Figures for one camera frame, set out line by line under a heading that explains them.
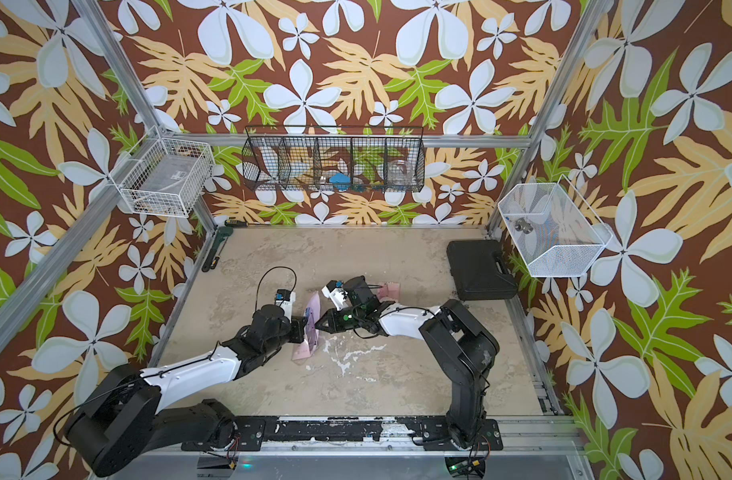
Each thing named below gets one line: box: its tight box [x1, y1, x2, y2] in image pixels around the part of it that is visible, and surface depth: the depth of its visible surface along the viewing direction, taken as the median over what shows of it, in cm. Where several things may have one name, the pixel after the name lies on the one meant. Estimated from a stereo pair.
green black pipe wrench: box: [202, 226, 234, 273], surface depth 117 cm
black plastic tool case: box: [446, 240, 518, 301], surface depth 101 cm
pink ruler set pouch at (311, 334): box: [292, 292, 320, 361], surface depth 89 cm
